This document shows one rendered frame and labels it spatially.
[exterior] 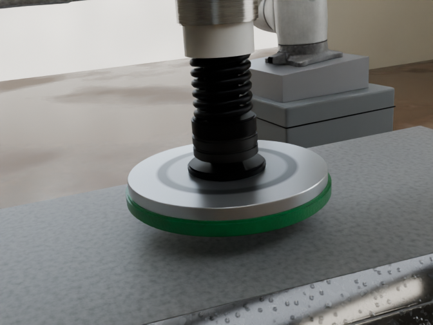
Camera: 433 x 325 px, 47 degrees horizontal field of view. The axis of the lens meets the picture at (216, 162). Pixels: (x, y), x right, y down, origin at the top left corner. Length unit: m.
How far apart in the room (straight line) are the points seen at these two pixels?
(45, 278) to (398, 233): 0.34
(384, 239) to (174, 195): 0.21
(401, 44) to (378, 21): 0.56
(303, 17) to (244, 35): 1.06
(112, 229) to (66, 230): 0.05
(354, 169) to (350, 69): 0.90
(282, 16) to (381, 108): 0.41
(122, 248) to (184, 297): 0.11
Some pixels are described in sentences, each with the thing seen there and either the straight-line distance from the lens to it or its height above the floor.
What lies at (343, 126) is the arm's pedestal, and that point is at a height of 0.71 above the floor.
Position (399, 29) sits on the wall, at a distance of 7.47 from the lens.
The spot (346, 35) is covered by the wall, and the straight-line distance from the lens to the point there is 6.85.
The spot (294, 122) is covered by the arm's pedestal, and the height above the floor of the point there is 0.75.
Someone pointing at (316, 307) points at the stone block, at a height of 0.86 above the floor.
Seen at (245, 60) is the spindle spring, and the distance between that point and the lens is 0.51.
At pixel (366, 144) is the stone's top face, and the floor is 0.87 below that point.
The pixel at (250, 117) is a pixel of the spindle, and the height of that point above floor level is 0.98.
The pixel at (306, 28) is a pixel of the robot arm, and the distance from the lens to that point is 1.55.
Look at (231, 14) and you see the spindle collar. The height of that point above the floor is 1.09.
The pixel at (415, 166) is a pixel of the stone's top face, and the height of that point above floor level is 0.87.
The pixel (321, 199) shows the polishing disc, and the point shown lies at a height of 0.91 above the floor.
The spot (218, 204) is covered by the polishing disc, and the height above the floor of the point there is 0.93.
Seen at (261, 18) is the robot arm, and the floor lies 1.02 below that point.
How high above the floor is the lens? 1.10
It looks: 19 degrees down
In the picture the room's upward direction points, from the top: 4 degrees counter-clockwise
